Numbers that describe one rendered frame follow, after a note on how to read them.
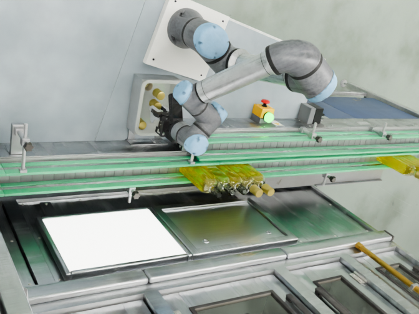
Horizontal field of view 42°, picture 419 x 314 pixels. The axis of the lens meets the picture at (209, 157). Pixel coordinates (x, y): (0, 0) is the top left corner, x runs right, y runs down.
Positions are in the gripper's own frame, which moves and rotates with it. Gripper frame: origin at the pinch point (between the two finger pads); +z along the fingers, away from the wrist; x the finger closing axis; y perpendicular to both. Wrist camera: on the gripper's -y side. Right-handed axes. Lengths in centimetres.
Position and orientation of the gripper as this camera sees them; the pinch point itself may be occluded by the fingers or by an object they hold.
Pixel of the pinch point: (156, 106)
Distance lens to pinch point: 212.2
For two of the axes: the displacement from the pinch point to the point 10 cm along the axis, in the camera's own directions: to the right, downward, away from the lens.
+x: 8.4, -0.2, 5.4
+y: -2.1, 9.1, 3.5
